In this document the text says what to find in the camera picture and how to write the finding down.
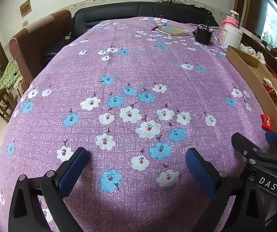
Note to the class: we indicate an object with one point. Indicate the brown armchair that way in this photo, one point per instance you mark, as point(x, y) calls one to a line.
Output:
point(44, 36)

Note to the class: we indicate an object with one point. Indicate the beige crocheted cloth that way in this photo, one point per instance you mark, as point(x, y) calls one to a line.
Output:
point(18, 88)

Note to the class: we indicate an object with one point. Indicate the green notebook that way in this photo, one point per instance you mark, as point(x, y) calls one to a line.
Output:
point(173, 30)

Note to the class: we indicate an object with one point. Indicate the dark pen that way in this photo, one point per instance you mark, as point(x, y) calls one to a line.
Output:
point(159, 27)

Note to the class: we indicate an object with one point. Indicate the green floral cloth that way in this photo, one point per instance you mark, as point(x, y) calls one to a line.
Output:
point(8, 77)

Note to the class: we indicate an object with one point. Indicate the pink sleeved glass bottle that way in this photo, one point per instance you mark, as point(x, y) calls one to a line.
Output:
point(233, 17)

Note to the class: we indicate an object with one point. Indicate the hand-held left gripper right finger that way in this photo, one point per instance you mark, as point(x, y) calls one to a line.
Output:
point(198, 170)

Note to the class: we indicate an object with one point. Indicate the white plastic jar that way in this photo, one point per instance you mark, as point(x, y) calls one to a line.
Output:
point(231, 37)

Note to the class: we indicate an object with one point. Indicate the cardboard box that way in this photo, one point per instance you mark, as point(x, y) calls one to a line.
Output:
point(247, 72)

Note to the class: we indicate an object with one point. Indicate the wooden door frame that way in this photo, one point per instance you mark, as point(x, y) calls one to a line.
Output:
point(241, 2)

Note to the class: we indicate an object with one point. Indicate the wall socket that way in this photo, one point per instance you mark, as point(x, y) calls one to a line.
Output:
point(25, 23)

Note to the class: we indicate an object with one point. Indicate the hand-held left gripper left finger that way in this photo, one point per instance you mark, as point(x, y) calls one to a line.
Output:
point(73, 169)

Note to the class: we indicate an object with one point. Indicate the black cup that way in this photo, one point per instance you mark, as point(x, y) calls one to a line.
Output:
point(202, 37)

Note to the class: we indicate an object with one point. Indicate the white plastic bag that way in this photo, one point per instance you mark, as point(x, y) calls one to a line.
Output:
point(249, 50)

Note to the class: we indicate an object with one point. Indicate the black leather sofa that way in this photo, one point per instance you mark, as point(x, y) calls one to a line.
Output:
point(119, 11)

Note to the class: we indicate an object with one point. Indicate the yellow wall plaque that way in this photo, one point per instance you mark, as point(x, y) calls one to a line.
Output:
point(25, 8)

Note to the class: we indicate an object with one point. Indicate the wooden side cabinet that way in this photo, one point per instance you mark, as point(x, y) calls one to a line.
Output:
point(271, 61)

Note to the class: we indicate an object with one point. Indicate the bright window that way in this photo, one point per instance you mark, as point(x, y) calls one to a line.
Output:
point(273, 21)

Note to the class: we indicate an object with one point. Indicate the black bag with buckles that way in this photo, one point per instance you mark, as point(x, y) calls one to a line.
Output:
point(68, 29)

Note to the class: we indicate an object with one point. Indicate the small red snack packet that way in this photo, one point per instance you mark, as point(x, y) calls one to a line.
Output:
point(267, 122)

